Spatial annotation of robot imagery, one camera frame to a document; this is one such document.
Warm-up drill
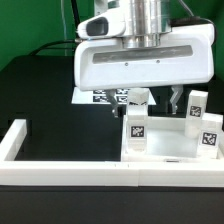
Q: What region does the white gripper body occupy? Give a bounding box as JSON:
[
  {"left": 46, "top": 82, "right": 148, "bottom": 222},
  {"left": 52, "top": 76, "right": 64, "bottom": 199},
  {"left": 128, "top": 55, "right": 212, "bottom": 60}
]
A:
[{"left": 74, "top": 14, "right": 215, "bottom": 91}]

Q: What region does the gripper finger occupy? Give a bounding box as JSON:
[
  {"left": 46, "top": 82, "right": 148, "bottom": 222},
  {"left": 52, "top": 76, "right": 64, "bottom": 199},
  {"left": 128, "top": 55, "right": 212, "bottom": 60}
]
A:
[
  {"left": 170, "top": 85, "right": 183, "bottom": 114},
  {"left": 106, "top": 89, "right": 119, "bottom": 118}
]

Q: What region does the white square table top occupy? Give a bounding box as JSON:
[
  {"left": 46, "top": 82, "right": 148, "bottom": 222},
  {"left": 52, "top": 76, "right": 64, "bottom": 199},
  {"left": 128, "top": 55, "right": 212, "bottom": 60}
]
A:
[{"left": 121, "top": 117, "right": 224, "bottom": 163}]

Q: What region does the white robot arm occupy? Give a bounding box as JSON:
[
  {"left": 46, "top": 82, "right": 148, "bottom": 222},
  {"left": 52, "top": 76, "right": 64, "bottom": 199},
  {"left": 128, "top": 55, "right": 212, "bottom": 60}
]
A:
[{"left": 74, "top": 0, "right": 215, "bottom": 113}]

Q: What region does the white U-shaped fence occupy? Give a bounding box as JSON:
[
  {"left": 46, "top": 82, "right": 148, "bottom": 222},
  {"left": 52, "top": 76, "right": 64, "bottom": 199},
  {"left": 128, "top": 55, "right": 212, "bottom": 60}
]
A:
[{"left": 0, "top": 119, "right": 224, "bottom": 188}]

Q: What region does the white marker base plate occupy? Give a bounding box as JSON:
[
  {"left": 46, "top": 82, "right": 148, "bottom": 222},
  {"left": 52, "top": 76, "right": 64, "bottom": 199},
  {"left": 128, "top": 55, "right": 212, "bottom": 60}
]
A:
[{"left": 71, "top": 87, "right": 158, "bottom": 106}]

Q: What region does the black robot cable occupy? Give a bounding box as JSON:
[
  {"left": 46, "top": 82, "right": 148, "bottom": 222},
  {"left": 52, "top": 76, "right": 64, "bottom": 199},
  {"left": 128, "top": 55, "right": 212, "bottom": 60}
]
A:
[{"left": 29, "top": 0, "right": 84, "bottom": 57}]

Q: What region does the thin grey cable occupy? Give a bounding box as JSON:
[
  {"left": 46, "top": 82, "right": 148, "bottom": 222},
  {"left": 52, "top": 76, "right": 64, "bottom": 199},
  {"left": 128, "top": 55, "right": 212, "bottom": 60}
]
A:
[{"left": 60, "top": 0, "right": 69, "bottom": 57}]

